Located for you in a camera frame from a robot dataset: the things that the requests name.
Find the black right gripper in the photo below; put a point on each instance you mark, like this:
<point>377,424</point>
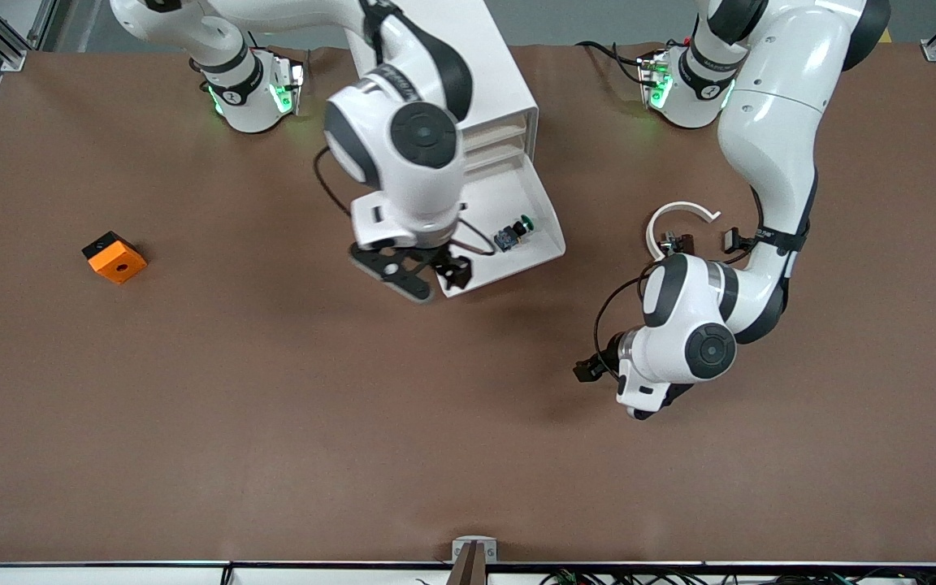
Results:
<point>445,261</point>

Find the green push button switch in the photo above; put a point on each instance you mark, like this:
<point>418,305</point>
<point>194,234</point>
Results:
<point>513,234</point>

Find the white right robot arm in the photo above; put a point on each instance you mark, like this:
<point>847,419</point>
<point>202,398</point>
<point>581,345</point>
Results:
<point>411,203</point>

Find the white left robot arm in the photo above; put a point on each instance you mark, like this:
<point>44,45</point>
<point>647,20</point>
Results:
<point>769,122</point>

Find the brown electrical component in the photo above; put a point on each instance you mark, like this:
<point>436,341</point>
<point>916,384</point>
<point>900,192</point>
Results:
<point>683,242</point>

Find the small black electrical component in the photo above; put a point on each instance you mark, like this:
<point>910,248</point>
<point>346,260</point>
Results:
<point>732,239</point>

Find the white curved plastic part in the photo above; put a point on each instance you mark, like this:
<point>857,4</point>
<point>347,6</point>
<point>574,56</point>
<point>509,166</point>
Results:
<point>683,205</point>

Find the brown table cover sheet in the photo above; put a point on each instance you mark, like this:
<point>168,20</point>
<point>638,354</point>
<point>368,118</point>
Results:
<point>273,447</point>

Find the orange button enclosure box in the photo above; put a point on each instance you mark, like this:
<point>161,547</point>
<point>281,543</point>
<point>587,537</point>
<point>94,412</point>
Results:
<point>117,262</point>

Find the white table edge rail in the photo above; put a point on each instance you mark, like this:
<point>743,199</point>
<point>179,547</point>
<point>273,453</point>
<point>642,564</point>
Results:
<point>110,575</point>

